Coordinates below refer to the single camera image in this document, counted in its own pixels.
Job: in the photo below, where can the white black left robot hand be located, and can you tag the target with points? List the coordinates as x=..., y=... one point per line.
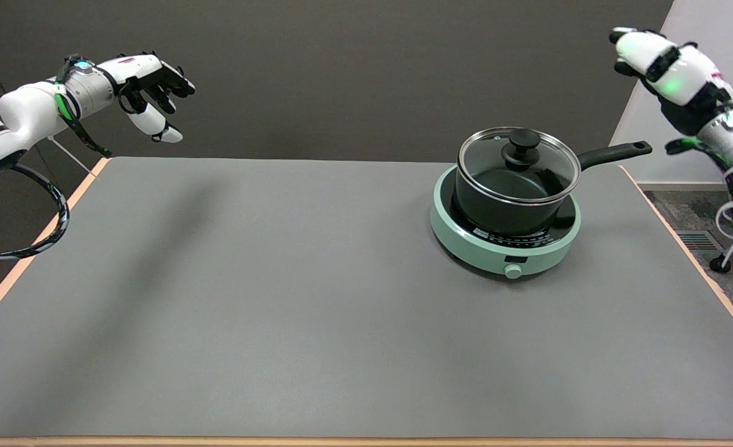
x=140, y=68

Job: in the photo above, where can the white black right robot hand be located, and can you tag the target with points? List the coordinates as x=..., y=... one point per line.
x=683, y=71

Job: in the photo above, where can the glass pot lid black knob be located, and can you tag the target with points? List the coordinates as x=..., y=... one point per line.
x=484, y=155

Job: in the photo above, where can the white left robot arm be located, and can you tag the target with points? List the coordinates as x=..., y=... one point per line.
x=25, y=112

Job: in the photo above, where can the floor vent grille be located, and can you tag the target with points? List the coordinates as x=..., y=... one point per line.
x=699, y=241

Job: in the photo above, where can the black caster with white leg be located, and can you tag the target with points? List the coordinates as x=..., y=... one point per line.
x=720, y=264

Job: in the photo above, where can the green round induction cooker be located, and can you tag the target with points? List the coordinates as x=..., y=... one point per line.
x=484, y=248

